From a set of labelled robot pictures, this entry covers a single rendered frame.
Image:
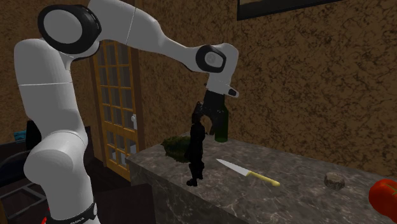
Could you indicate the green leafy lettuce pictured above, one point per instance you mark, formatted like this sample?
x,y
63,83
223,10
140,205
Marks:
x,y
176,147

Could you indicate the wooden glass panel door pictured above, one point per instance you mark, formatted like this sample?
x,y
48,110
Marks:
x,y
119,105

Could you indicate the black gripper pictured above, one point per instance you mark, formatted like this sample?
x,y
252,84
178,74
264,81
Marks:
x,y
212,104

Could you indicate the dark green glass bottle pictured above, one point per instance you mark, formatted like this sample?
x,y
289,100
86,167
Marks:
x,y
222,127

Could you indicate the dark framed wall picture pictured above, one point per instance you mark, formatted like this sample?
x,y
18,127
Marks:
x,y
273,6

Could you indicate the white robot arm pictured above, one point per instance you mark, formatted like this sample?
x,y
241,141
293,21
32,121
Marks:
x,y
52,102

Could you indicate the red tomato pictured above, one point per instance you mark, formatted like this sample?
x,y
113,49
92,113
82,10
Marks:
x,y
384,195

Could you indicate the black standing figure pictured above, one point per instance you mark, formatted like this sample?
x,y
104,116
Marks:
x,y
196,145

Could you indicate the grey round stone puck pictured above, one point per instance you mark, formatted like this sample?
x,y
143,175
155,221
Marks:
x,y
334,181

